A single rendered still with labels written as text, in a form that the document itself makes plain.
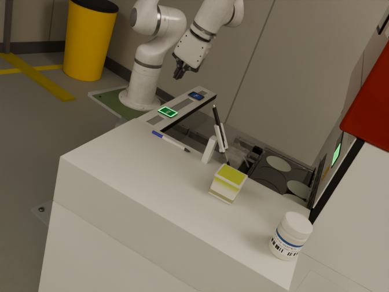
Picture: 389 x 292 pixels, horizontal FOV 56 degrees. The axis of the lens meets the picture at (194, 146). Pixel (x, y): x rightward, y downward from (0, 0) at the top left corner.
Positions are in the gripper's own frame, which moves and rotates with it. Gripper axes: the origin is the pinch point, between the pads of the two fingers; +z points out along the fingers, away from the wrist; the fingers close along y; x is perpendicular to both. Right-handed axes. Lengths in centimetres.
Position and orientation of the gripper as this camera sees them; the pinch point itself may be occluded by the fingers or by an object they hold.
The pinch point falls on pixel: (179, 73)
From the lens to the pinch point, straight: 129.4
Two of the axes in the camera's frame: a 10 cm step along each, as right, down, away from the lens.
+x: -4.0, 3.4, -8.5
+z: -4.8, 7.1, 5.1
